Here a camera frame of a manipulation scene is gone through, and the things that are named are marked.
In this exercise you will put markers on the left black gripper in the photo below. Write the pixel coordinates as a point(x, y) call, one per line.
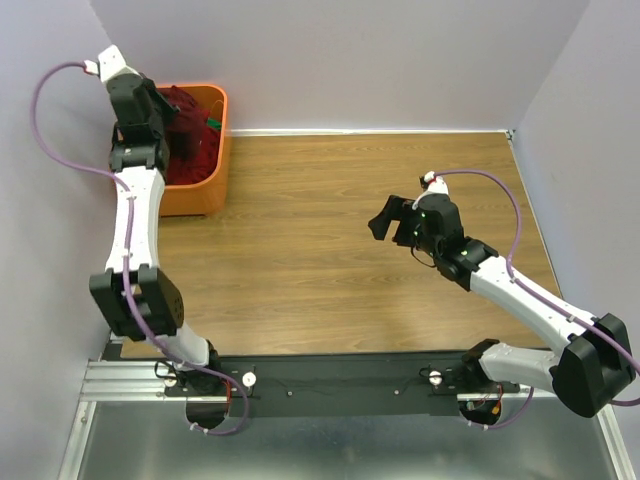
point(155, 93)

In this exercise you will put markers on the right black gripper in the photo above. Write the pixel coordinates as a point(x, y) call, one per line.
point(396, 208)

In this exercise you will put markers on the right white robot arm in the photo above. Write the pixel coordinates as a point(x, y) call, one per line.
point(587, 360)

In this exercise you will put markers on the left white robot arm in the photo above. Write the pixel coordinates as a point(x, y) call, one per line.
point(136, 298)

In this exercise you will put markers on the dark red shirt in bin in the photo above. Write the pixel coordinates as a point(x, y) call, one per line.
point(193, 145)

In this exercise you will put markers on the green shirt in bin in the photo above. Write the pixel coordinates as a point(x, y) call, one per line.
point(214, 124)

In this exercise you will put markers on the orange plastic bin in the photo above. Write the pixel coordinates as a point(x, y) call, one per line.
point(140, 159)

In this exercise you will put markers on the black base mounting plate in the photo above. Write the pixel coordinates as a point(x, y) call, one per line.
point(368, 384)

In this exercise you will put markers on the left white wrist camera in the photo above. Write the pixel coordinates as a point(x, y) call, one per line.
point(109, 63)

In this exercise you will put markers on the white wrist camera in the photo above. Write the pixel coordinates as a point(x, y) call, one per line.
point(109, 63)
point(432, 183)

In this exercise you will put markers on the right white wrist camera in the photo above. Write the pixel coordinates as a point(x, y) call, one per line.
point(432, 183)

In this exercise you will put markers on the aluminium extrusion rail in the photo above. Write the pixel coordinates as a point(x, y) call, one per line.
point(121, 381)

